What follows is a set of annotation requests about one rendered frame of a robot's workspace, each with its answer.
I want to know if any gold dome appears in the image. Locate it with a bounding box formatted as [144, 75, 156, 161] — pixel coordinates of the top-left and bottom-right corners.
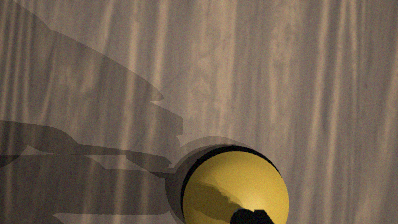
[180, 145, 289, 224]

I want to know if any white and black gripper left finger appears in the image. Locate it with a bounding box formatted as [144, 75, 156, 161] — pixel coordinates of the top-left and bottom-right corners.
[237, 209, 258, 224]

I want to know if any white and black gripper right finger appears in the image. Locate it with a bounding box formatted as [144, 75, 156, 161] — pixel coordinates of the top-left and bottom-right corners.
[252, 209, 274, 224]

